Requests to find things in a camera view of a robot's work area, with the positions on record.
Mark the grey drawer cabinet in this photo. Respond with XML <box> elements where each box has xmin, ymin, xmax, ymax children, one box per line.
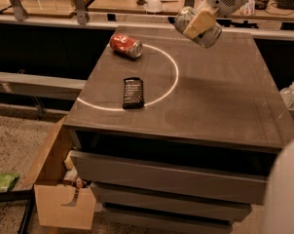
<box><xmin>65</xmin><ymin>27</ymin><xmax>294</xmax><ymax>234</ymax></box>

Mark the grey metal bracket left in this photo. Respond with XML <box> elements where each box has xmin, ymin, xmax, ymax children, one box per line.
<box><xmin>9</xmin><ymin>0</ymin><xmax>28</xmax><ymax>21</ymax></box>

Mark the black snack bar wrapper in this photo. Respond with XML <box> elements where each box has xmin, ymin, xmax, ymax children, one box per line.
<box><xmin>123</xmin><ymin>77</ymin><xmax>144</xmax><ymax>109</ymax></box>

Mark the white bowl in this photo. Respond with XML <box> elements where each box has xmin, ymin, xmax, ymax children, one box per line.
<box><xmin>144</xmin><ymin>0</ymin><xmax>164</xmax><ymax>13</ymax></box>

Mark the red white packet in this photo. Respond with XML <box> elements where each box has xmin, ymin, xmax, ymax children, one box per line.
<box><xmin>240</xmin><ymin>0</ymin><xmax>255</xmax><ymax>16</ymax></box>

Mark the grey metal bracket middle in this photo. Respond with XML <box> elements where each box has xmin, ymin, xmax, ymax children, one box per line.
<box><xmin>73</xmin><ymin>0</ymin><xmax>89</xmax><ymax>24</ymax></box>

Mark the clear plastic bottle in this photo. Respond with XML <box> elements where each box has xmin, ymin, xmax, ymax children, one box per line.
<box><xmin>279</xmin><ymin>81</ymin><xmax>294</xmax><ymax>107</ymax></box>

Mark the green snack packet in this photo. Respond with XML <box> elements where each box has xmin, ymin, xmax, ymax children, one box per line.
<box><xmin>0</xmin><ymin>173</ymin><xmax>19</xmax><ymax>193</ymax></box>

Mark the silver green 7up can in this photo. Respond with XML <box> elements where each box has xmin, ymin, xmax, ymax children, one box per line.
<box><xmin>173</xmin><ymin>7</ymin><xmax>222</xmax><ymax>48</ymax></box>

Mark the black mesh cup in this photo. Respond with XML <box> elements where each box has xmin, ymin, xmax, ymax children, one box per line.
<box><xmin>254</xmin><ymin>0</ymin><xmax>270</xmax><ymax>10</ymax></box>

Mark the red soda can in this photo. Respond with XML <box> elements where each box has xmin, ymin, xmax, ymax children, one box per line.
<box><xmin>109</xmin><ymin>33</ymin><xmax>143</xmax><ymax>59</ymax></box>

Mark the cardboard box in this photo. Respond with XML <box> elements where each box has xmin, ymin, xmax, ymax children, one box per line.
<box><xmin>22</xmin><ymin>118</ymin><xmax>96</xmax><ymax>230</ymax></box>

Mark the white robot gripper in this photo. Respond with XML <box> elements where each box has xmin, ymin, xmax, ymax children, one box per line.
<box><xmin>183</xmin><ymin>0</ymin><xmax>248</xmax><ymax>39</ymax></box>

